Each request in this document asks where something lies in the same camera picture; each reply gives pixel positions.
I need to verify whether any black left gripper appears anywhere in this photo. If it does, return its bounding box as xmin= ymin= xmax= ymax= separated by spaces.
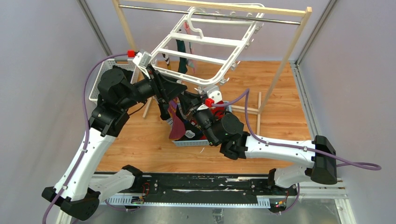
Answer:
xmin=120 ymin=63 xmax=187 ymax=110

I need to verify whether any white plastic clip hanger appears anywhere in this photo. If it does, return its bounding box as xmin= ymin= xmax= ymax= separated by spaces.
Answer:
xmin=151 ymin=11 xmax=262 ymax=87

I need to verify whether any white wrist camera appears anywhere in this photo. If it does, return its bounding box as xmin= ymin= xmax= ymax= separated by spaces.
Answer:
xmin=195 ymin=84 xmax=222 ymax=111
xmin=133 ymin=50 xmax=152 ymax=79

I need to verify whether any purple striped sock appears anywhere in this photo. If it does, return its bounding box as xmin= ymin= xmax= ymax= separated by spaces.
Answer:
xmin=168 ymin=98 xmax=186 ymax=140

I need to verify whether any blue plastic sock basket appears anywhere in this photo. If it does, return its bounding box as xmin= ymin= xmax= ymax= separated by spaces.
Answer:
xmin=172 ymin=100 xmax=233 ymax=147

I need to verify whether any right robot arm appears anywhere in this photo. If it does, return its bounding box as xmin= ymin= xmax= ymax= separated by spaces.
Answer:
xmin=179 ymin=96 xmax=338 ymax=195

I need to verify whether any green reindeer sock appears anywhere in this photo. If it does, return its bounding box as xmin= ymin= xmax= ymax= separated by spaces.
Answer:
xmin=177 ymin=40 xmax=189 ymax=75

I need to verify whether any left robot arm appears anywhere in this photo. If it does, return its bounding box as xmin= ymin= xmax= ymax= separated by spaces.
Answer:
xmin=42 ymin=65 xmax=187 ymax=221

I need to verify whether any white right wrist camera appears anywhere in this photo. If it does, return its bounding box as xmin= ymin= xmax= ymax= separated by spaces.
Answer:
xmin=195 ymin=84 xmax=222 ymax=111

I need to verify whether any wooden clothes rack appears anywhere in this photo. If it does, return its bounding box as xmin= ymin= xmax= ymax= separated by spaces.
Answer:
xmin=112 ymin=0 xmax=312 ymax=135

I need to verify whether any pink patterned sock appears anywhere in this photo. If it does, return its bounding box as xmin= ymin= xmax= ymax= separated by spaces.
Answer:
xmin=184 ymin=21 xmax=196 ymax=74

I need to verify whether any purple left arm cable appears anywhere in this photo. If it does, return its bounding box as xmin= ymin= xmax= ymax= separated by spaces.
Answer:
xmin=41 ymin=49 xmax=137 ymax=224

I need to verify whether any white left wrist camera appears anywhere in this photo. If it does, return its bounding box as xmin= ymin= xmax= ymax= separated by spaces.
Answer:
xmin=133 ymin=50 xmax=152 ymax=79

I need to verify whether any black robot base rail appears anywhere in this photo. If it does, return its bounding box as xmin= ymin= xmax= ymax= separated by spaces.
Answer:
xmin=92 ymin=172 xmax=349 ymax=214

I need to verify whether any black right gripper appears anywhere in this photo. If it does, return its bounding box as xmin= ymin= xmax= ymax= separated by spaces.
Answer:
xmin=176 ymin=91 xmax=218 ymax=147

